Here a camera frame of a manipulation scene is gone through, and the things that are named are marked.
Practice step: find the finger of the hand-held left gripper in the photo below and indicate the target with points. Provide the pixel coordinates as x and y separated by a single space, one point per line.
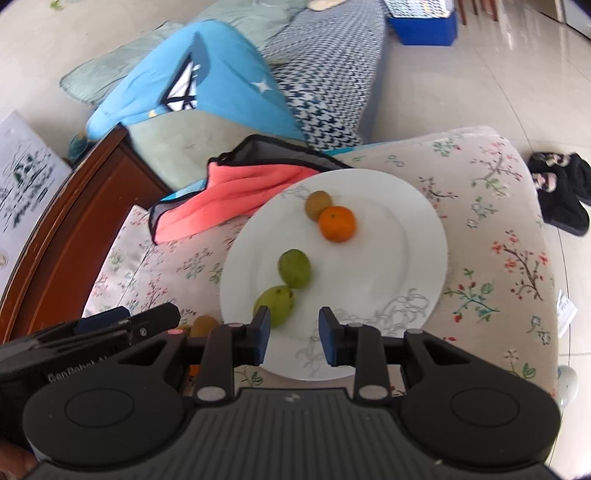
154 321
101 319

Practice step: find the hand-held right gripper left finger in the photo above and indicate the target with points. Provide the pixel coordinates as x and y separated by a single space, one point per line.
262 337

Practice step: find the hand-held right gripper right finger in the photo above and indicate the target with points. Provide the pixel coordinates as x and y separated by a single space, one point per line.
327 339

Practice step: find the brown kiwi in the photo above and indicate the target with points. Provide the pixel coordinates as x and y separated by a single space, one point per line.
318 203
203 326

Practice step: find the white plate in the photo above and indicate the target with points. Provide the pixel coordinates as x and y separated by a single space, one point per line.
378 258

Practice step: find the green guava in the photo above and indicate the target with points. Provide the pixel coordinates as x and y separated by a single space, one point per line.
272 304

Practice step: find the green mango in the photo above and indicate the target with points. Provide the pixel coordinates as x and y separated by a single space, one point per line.
294 268

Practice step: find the wooden cabinet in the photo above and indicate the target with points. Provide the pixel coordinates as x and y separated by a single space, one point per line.
69 221

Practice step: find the coral cloth with black trim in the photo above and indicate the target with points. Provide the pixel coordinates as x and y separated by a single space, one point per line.
221 194

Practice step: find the white printed box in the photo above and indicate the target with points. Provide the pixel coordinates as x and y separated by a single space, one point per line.
23 184

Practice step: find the pale green sofa cushion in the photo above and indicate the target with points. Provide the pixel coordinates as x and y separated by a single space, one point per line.
184 143

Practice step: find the floral tablecloth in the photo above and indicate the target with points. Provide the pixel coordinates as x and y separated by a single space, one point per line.
485 207

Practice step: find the white paper sheet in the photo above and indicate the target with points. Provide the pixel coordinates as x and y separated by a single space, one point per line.
565 311

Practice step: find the white round object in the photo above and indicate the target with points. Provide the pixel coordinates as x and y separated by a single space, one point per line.
567 385

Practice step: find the blue cartoon blanket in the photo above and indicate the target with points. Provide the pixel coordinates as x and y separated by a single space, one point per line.
221 69

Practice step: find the black slipper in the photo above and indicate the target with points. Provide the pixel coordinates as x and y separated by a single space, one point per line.
561 207
577 171

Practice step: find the houndstooth cloth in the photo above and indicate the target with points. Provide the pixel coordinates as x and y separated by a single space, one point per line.
332 69

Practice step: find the pale green pillow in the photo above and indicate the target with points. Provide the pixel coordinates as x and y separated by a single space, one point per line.
138 50

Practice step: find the blue storage box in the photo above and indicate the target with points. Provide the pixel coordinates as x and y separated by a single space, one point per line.
425 30

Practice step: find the white plastic basket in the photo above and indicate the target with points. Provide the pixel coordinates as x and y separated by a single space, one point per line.
415 7

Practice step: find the wooden chair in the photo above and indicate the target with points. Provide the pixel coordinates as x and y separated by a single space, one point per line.
463 11

